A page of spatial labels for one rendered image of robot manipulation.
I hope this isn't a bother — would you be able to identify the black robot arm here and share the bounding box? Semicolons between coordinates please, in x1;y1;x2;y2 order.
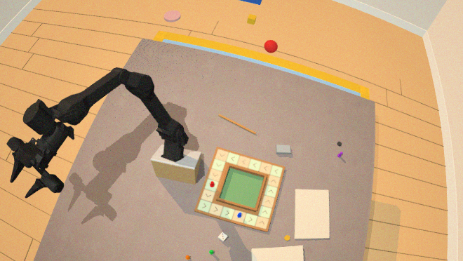
15;67;189;168

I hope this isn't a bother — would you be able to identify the white die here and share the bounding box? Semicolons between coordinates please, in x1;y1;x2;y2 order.
218;232;227;242

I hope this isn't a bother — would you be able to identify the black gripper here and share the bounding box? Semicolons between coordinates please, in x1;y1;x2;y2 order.
6;136;64;198

